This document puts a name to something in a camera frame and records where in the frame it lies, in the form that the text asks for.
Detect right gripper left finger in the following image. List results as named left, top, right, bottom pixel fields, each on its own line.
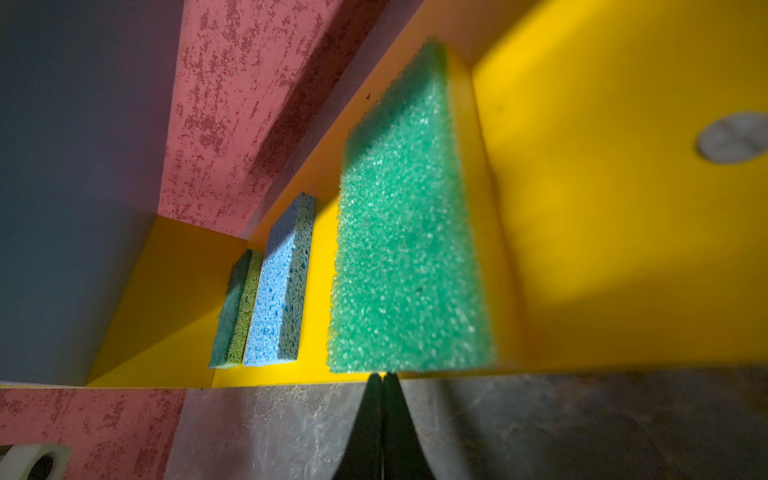
left=334, top=373, right=383, bottom=480

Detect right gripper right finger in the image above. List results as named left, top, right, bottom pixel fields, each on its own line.
left=383, top=373, right=435, bottom=479

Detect blue sponge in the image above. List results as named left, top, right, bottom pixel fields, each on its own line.
left=244, top=193, right=316, bottom=367

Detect bright green sponge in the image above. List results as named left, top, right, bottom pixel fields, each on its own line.
left=327, top=39, right=523, bottom=373

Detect dark green scrub sponge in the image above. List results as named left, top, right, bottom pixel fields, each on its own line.
left=208, top=249, right=264, bottom=369

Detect yellow shelf pink blue boards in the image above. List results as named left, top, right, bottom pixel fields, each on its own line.
left=1, top=1, right=767, bottom=388

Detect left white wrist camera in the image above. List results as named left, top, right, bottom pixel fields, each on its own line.
left=0, top=443, right=72, bottom=480

